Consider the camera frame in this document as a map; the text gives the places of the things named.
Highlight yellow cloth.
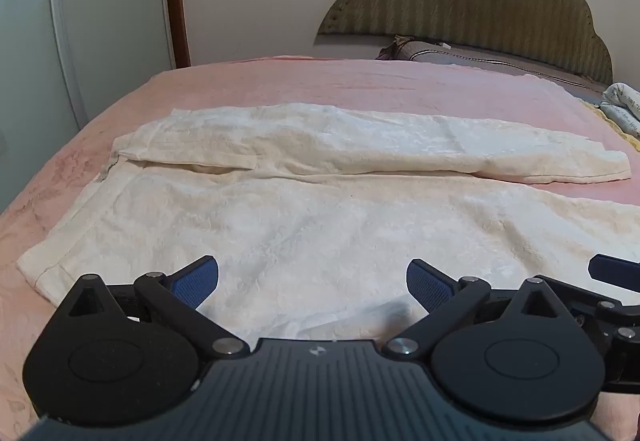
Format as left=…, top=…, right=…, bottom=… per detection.
left=581, top=100, right=640, bottom=152

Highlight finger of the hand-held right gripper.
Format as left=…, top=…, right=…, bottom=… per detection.
left=588, top=253, right=640, bottom=282
left=543, top=278, right=640, bottom=394

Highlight grey pillow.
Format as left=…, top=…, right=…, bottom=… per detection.
left=376, top=36, right=613, bottom=96

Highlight white wardrobe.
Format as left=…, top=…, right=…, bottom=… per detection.
left=0, top=0, right=177, bottom=206

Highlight white pants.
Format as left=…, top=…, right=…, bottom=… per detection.
left=16, top=103, right=640, bottom=347

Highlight pink bed sheet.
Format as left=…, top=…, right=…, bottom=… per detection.
left=0, top=55, right=640, bottom=441

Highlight white patterned cloth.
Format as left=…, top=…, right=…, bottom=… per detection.
left=601, top=82, right=640, bottom=140

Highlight olive upholstered headboard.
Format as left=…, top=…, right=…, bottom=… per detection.
left=314, top=0, right=614, bottom=86

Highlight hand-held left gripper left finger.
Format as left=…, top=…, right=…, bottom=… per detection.
left=60, top=256, right=251, bottom=363

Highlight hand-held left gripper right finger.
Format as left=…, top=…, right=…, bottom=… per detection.
left=382, top=258, right=572, bottom=364

